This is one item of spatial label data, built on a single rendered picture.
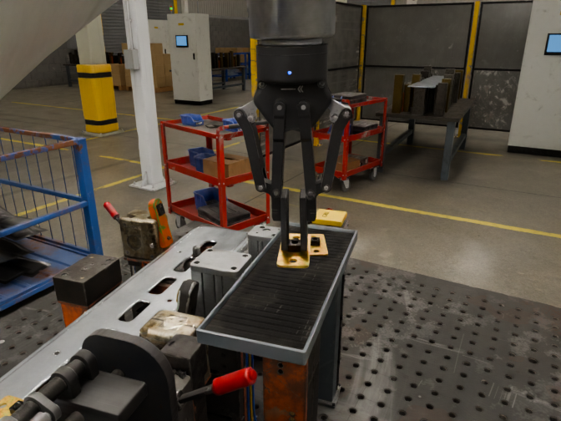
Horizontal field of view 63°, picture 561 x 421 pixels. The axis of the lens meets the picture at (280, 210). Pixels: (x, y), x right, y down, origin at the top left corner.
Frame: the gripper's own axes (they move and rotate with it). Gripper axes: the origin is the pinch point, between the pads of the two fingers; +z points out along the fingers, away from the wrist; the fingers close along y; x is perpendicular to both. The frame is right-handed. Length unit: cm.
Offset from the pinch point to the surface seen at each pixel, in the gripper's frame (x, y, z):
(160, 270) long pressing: -37, 33, 30
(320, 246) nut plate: -19.4, -3.1, 13.8
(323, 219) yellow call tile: -32.5, -3.5, 14.7
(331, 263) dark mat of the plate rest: -13.6, -4.9, 13.8
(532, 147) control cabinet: -581, -283, 153
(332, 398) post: -30, -6, 59
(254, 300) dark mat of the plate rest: -1.7, 5.8, 13.0
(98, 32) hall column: -678, 348, -3
